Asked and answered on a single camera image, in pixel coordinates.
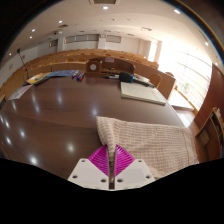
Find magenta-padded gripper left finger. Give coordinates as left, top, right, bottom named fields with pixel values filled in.
left=67, top=144, right=111, bottom=191

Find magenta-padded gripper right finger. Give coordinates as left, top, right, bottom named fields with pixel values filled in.
left=114, top=144, right=157, bottom=190

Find beige waffle-weave towel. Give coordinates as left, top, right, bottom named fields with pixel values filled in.
left=95, top=115, right=200, bottom=190

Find white open notebook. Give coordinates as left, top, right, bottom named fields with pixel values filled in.
left=119, top=81, right=167, bottom=107

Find wooden shelf unit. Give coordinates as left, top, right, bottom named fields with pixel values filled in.
left=194, top=106, right=224, bottom=161

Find wooden chair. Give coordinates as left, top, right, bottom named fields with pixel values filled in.
left=147, top=72, right=163, bottom=90

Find black handheld microphone, blue band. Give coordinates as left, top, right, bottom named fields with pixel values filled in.
left=118, top=71, right=155, bottom=89

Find red marker pen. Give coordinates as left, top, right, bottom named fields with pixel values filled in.
left=76, top=71, right=86, bottom=82

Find black marker pen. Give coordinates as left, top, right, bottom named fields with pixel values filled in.
left=103, top=74, right=120, bottom=80

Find blue book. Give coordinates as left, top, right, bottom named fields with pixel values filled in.
left=46, top=69, right=81, bottom=79

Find white printed paper sheet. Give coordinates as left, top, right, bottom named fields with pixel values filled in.
left=7, top=83, right=34, bottom=101

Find wooden auditorium seat rows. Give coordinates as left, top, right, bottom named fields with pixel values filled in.
left=0, top=48, right=162, bottom=99

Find black gooseneck microphone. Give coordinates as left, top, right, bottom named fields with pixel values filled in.
left=16, top=47, right=30, bottom=73

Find recessed ceiling lights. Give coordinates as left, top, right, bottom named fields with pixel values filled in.
left=6, top=4, right=183, bottom=56

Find rectangular ceiling air vent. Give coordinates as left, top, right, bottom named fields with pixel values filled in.
left=87, top=0, right=121, bottom=6

